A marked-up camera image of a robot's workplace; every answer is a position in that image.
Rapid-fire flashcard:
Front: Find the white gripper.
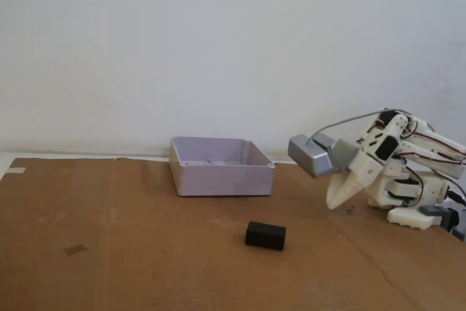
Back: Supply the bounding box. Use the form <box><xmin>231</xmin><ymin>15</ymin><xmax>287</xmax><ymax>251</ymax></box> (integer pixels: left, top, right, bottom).
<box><xmin>325</xmin><ymin>111</ymin><xmax>408</xmax><ymax>211</ymax></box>

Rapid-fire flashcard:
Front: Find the black rectangular block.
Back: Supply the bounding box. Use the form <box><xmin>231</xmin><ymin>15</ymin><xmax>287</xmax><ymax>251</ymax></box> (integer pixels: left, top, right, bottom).
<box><xmin>244</xmin><ymin>221</ymin><xmax>287</xmax><ymax>252</ymax></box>

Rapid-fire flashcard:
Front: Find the white plastic junction box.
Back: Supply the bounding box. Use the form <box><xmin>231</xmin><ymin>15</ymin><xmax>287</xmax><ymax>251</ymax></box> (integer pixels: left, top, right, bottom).
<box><xmin>169</xmin><ymin>136</ymin><xmax>277</xmax><ymax>198</ymax></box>

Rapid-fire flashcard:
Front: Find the silver webcam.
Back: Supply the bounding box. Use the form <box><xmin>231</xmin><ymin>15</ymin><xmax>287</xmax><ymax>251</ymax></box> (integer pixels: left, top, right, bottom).
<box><xmin>288</xmin><ymin>133</ymin><xmax>334</xmax><ymax>180</ymax></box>

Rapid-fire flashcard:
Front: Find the grey table clamp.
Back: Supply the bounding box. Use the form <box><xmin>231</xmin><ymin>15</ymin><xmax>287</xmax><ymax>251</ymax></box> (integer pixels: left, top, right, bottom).
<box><xmin>419</xmin><ymin>205</ymin><xmax>466</xmax><ymax>243</ymax></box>

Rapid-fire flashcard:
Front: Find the brown cardboard sheet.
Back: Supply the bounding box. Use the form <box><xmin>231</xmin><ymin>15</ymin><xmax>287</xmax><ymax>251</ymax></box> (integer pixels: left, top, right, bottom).
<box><xmin>0</xmin><ymin>157</ymin><xmax>466</xmax><ymax>311</ymax></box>

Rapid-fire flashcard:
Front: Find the black power cable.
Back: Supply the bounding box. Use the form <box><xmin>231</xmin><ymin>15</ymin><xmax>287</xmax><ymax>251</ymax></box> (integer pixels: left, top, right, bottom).
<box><xmin>446</xmin><ymin>189</ymin><xmax>466</xmax><ymax>207</ymax></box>

